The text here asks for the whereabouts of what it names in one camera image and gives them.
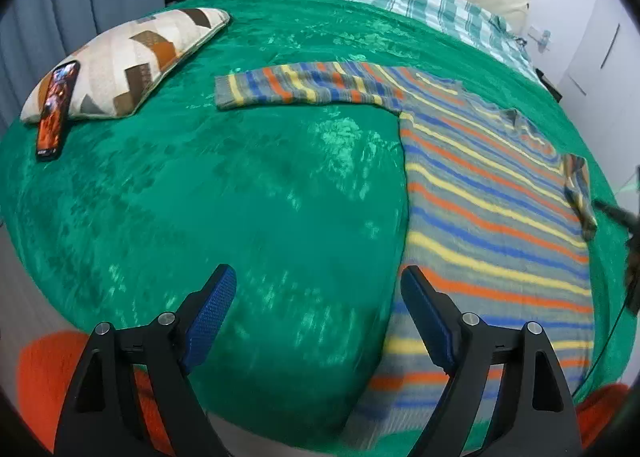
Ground striped knit sweater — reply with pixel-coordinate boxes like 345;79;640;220
215;62;598;438

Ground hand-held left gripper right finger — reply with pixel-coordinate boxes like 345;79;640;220
400;265;585;457

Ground green patterned blanket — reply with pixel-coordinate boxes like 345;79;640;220
0;0;640;453

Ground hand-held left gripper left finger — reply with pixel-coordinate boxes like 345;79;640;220
52;264;237;457

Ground white wardrobe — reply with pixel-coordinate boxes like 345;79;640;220
555;0;640;178

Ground chevron patterned pillow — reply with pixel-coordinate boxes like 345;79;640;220
20;8;231;125

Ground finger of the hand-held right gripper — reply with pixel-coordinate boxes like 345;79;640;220
593;199;639;234

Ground smartphone with orange screen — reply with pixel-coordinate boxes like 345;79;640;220
36;60;81;161

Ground person's orange trousers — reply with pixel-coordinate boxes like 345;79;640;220
17;332;631;455

